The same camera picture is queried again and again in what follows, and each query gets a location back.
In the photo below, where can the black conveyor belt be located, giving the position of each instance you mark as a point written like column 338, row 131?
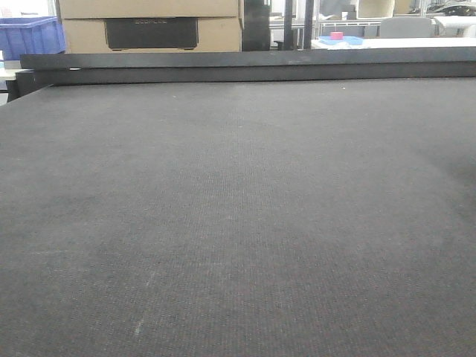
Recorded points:
column 240, row 219

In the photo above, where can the lower cardboard box black window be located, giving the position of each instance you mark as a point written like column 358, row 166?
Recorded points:
column 88, row 36

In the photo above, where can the upper cardboard box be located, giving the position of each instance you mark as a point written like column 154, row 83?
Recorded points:
column 98, row 9

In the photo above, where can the black panel behind boxes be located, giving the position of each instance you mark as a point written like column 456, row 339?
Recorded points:
column 255, row 33

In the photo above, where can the blue shallow tray background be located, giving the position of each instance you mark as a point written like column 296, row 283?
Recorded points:
column 350, row 40

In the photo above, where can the white background table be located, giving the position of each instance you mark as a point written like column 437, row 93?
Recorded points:
column 434, row 42

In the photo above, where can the blue plastic crate background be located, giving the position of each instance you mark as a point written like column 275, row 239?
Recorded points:
column 31, row 35

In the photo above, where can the black vertical post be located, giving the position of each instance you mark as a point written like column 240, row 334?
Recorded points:
column 308, row 24

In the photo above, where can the black conveyor side rail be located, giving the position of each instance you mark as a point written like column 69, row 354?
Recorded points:
column 272, row 66

